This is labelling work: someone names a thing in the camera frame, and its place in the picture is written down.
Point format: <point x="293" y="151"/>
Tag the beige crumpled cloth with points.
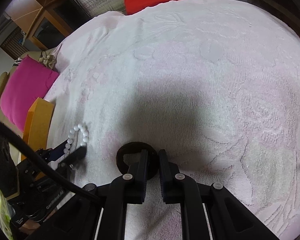
<point x="48" y="60"/>

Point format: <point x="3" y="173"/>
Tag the black hair scrunchie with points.
<point x="130" y="153"/>

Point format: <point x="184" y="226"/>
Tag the orange cardboard box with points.
<point x="37" y="124"/>

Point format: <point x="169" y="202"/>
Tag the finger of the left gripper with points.
<point x="52" y="154"/>
<point x="66" y="166"/>

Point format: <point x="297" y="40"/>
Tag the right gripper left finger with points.
<point x="135" y="187"/>

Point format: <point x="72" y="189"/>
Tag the wooden cabinet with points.
<point x="46" y="23"/>

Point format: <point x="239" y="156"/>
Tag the white pink bed blanket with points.
<point x="215" y="83"/>

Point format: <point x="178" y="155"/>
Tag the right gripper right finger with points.
<point x="171" y="188"/>

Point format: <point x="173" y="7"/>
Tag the beige leather armchair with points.
<point x="4" y="77"/>

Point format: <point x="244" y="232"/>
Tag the pink cushion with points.
<point x="29" y="81"/>

